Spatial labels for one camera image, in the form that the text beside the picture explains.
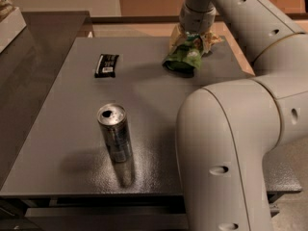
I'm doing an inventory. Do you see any green rice chip bag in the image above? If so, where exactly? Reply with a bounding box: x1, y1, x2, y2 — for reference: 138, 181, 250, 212
163, 24, 222, 73

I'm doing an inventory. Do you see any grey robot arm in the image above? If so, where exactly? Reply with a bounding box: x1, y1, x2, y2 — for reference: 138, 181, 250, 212
176, 0, 307, 231

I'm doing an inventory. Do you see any silver redbull can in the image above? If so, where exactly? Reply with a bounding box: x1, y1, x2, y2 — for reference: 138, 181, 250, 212
97, 103, 132, 163

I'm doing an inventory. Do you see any black snack bar wrapper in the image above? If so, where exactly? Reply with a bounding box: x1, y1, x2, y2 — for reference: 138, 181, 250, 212
94, 54, 118, 78

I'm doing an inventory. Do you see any white box with snacks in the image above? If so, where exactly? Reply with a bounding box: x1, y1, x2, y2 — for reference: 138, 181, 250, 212
0, 0, 26, 53

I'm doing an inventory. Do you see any grey cabinet drawer front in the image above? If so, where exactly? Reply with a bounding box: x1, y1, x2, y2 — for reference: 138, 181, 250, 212
26, 206, 189, 231

